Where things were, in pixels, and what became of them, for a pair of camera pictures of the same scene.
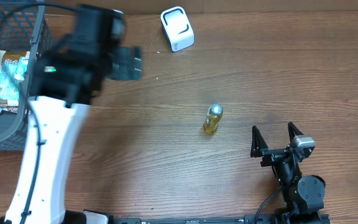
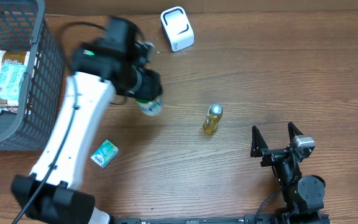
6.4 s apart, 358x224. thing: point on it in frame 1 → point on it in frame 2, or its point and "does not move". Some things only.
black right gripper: [278, 156] does not move
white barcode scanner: [178, 28] does not move
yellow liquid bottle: [214, 113] does not move
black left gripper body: [122, 65] → [146, 85]
